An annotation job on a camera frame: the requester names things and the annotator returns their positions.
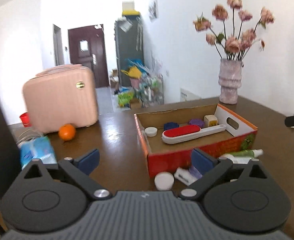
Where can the pink textured vase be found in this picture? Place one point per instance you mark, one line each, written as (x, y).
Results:
(230, 80)

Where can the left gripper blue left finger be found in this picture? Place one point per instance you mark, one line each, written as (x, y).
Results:
(88, 162)

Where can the pink suitcase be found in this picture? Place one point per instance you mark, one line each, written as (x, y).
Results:
(61, 95)

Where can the cluttered shelf with bags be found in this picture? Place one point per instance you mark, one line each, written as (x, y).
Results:
(146, 86)

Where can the dark blue gear-shaped lid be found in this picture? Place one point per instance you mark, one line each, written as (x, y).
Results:
(170, 125)

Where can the dried pink flowers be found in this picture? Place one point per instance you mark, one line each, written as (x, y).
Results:
(233, 41)

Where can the small white cap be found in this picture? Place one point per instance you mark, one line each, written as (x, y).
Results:
(151, 131)

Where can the red bucket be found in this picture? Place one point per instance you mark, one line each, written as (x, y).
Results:
(25, 120)

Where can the blue tissue pack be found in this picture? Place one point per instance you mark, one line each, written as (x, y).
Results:
(36, 148)

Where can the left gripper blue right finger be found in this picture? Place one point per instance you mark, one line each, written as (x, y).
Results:
(202, 161)

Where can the green spray bottle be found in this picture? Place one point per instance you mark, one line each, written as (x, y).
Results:
(248, 153)

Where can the purple gear-shaped lid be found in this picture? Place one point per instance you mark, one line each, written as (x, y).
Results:
(199, 122)

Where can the large white plastic jar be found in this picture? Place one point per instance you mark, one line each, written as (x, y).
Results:
(238, 160)

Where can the wall picture frame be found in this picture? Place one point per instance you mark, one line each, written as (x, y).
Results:
(153, 10)

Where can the orange fruit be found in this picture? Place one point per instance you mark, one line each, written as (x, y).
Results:
(67, 132)

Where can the red cardboard pumpkin box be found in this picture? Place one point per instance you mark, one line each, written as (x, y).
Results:
(161, 157)

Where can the dark brown door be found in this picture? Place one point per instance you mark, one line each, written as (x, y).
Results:
(87, 47)

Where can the red white lint brush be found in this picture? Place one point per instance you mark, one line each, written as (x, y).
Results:
(189, 132)

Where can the dark grey refrigerator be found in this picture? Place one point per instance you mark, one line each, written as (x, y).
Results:
(129, 40)

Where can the white round jar lid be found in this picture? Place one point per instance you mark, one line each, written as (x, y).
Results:
(164, 181)

